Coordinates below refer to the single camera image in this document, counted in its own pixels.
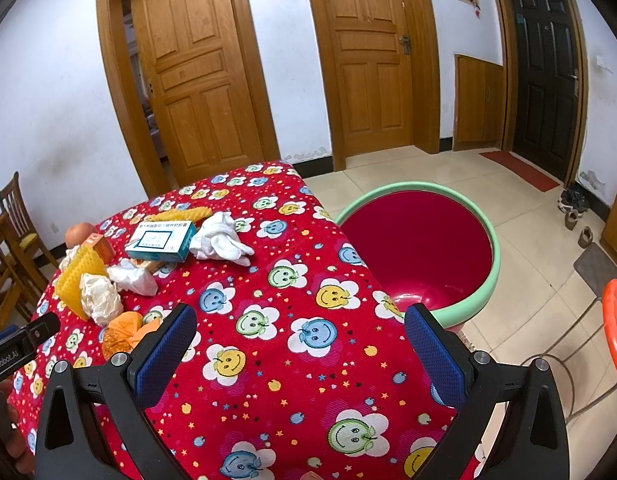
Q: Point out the brown shoe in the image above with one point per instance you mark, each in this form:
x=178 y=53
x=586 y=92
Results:
x=571 y=219
x=586 y=237

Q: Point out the yellow foam fruit net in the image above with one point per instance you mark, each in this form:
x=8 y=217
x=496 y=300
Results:
x=68 y=287

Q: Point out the dark entrance door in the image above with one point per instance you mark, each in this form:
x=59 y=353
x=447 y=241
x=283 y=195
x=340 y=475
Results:
x=546 y=84

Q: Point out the wooden door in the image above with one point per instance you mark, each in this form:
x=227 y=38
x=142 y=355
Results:
x=191 y=59
x=371 y=48

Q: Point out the wooden wall cabinet panel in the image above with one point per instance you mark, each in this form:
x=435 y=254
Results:
x=480 y=103

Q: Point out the pair of dark shoes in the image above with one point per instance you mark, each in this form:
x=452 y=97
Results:
x=573 y=201

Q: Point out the orange cardboard box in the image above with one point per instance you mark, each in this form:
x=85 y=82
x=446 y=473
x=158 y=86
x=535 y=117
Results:
x=101 y=245

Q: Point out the grey floor mat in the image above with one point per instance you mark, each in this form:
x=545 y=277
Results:
x=596 y=268

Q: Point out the apple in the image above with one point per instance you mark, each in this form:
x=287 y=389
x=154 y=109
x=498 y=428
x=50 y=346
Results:
x=76 y=235

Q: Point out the left wooden door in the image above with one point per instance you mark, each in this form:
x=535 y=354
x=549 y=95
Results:
x=191 y=59

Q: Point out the red door mat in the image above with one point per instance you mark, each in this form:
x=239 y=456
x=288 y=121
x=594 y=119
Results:
x=522 y=169

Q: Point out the red bin with green rim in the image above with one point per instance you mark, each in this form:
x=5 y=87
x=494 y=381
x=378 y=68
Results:
x=426 y=244

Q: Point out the wooden chair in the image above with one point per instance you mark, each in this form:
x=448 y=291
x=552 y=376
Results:
x=12 y=204
x=16 y=292

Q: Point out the white plastic bag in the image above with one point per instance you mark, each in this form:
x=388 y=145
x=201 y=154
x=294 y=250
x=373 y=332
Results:
x=130 y=278

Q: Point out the small paper ball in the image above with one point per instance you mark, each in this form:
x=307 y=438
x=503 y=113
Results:
x=70 y=254

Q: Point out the person's left hand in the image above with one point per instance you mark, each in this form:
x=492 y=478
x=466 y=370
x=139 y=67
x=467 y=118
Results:
x=13 y=442

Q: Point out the teal white medicine box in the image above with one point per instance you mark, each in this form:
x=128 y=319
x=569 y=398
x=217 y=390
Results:
x=166 y=241

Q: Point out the large paper ball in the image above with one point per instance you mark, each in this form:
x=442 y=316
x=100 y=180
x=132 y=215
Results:
x=100 y=299

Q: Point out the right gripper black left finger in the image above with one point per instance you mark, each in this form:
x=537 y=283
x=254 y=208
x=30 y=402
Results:
x=69 y=442

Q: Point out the rice cracker snack bag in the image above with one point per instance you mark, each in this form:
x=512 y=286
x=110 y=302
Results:
x=195 y=215

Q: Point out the orange peel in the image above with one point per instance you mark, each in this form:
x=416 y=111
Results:
x=125 y=332

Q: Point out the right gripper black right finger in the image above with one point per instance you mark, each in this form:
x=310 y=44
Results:
x=532 y=440

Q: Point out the red smiley flower tablecloth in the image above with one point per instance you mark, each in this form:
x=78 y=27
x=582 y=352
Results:
x=299 y=364

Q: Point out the middle wooden door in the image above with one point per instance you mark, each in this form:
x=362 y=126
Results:
x=371 y=48

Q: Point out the white cloth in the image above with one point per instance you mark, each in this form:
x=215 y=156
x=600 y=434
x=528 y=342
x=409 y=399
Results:
x=217 y=239

